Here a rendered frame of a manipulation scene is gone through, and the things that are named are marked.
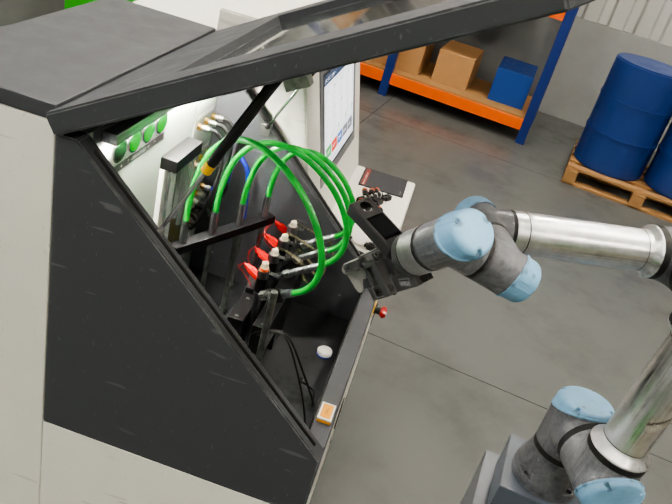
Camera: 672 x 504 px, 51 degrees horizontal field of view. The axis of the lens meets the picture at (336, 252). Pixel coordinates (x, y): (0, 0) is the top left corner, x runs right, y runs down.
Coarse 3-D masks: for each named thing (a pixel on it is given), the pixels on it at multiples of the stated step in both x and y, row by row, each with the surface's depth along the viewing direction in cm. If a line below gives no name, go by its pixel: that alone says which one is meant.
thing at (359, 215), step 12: (360, 204) 119; (372, 204) 120; (360, 216) 118; (372, 216) 118; (384, 216) 119; (360, 228) 119; (372, 228) 116; (384, 228) 117; (396, 228) 118; (372, 240) 117; (384, 240) 115; (384, 252) 116
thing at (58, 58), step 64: (192, 0) 204; (0, 64) 123; (64, 64) 130; (128, 64) 138; (0, 128) 119; (0, 192) 125; (0, 256) 131; (0, 320) 139; (0, 384) 147; (0, 448) 156
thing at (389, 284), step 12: (396, 240) 113; (372, 252) 118; (372, 264) 119; (384, 264) 118; (396, 264) 113; (372, 276) 121; (384, 276) 118; (396, 276) 117; (408, 276) 114; (420, 276) 115; (432, 276) 115; (372, 288) 121; (384, 288) 118; (396, 288) 118; (408, 288) 115
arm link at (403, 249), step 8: (408, 232) 111; (400, 240) 111; (408, 240) 109; (400, 248) 111; (408, 248) 109; (400, 256) 111; (408, 256) 109; (408, 264) 110; (416, 264) 109; (416, 272) 111; (424, 272) 110
